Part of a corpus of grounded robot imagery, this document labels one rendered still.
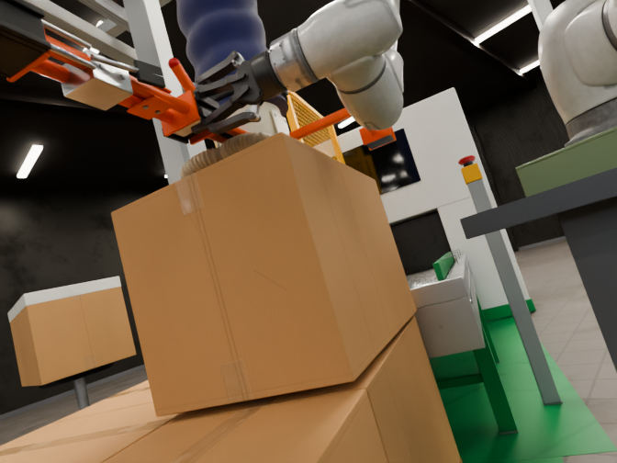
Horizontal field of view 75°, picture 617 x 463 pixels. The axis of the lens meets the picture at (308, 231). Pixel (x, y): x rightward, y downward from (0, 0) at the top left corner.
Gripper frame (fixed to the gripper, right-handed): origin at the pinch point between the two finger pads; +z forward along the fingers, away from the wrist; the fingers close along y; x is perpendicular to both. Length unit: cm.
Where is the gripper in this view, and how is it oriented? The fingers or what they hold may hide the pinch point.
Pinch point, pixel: (188, 116)
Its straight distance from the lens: 83.1
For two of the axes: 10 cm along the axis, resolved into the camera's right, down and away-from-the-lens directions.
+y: 2.8, 9.5, -1.3
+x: 3.7, 0.1, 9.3
